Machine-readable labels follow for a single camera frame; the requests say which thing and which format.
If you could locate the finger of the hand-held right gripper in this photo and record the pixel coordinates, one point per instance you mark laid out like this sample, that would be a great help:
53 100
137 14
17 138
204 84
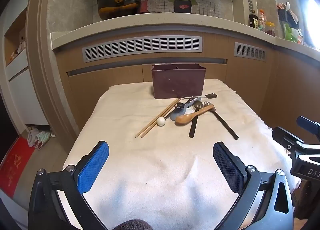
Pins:
307 123
285 136

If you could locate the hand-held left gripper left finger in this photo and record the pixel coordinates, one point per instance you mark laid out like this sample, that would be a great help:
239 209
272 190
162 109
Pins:
95 165

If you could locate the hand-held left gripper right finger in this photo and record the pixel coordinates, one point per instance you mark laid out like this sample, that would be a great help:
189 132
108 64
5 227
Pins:
227 167

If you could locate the light wooden spoon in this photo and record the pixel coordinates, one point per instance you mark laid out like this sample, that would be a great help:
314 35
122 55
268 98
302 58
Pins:
183 118

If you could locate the grey-blue plastic spoon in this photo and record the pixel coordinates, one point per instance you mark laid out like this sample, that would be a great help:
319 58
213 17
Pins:
178 114

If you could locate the metal spoon with white ball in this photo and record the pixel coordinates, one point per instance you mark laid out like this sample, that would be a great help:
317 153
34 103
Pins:
161 121

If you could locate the maroon plastic utensil holder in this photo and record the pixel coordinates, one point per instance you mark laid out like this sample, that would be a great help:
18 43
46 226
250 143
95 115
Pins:
178 82

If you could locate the cream table cloth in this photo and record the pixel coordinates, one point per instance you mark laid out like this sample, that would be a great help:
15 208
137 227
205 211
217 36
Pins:
155 170

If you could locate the pair of slippers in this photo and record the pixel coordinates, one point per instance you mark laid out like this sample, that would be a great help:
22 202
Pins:
38 137

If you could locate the wooden chopstick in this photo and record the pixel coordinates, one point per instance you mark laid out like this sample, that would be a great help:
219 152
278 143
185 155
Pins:
160 120
152 121

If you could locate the small metal shovel spoon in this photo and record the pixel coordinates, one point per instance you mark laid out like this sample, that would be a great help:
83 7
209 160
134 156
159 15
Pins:
212 95

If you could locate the silver metal utensil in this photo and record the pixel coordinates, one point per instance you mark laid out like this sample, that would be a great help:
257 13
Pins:
192 99

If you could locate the red floor mat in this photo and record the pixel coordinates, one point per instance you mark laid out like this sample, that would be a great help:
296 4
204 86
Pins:
13 165

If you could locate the green packet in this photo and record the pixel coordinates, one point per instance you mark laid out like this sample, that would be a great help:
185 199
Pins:
291 34

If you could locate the small grey vent grille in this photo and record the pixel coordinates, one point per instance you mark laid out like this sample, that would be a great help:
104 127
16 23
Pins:
250 50

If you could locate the red jar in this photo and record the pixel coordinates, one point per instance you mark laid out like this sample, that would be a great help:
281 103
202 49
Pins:
270 29

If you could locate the white cabinet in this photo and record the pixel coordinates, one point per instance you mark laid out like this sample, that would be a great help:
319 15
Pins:
22 90

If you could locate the black storage basket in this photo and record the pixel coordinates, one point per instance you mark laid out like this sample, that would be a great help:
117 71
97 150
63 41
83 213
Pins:
287 16

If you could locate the orange drink bottle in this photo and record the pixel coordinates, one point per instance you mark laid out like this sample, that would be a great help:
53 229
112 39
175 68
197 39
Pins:
262 19

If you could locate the dark sauce bottle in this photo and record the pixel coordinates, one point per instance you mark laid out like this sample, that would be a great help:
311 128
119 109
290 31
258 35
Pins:
253 21

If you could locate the large grey vent grille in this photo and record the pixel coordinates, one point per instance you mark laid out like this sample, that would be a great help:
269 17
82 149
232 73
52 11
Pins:
142 47

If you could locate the black wok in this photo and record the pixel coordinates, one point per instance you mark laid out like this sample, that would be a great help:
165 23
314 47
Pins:
117 5

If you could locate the white wall vent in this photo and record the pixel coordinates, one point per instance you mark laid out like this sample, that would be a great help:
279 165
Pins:
249 2

